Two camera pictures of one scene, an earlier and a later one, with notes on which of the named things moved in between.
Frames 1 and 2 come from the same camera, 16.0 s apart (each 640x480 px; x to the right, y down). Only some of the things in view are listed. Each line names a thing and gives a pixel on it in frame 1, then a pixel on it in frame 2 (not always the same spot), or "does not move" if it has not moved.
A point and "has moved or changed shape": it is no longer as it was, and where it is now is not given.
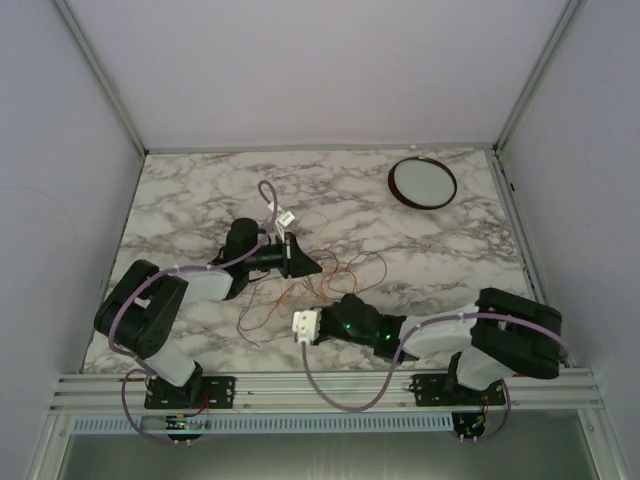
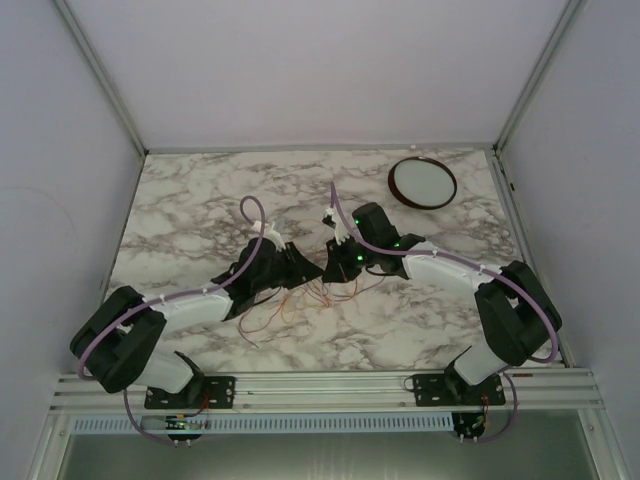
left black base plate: (217, 392) does not move
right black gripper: (322, 336) -> (337, 271)
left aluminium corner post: (102, 73) does not move
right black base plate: (441, 390) does not move
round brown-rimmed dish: (422, 183) does not move
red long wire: (297, 283) has moved or changed shape
